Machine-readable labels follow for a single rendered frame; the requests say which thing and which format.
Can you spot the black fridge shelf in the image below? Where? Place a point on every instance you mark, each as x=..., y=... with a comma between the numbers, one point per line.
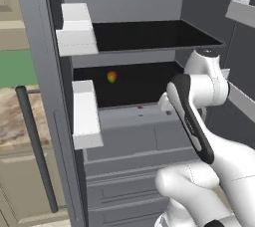
x=149, y=35

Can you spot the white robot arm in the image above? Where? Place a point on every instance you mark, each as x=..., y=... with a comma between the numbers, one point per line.
x=232, y=168

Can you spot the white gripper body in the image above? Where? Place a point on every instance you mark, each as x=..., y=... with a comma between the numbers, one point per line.
x=163, y=102

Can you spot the small red item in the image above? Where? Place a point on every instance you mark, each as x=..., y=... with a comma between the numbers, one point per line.
x=140, y=107

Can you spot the red and green mango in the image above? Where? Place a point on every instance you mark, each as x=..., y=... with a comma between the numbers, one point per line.
x=112, y=77

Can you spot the beige wall cupboards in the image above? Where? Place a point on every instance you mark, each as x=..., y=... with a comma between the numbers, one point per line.
x=11, y=8

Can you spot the white door bin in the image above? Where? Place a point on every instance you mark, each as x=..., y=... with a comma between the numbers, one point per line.
x=76, y=35
x=240, y=12
x=242, y=101
x=85, y=118

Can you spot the grey fridge door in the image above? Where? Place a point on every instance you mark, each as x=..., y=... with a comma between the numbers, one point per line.
x=50, y=105
x=242, y=55

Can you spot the beige base cupboards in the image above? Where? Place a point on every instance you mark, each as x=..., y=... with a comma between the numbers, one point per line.
x=20, y=187

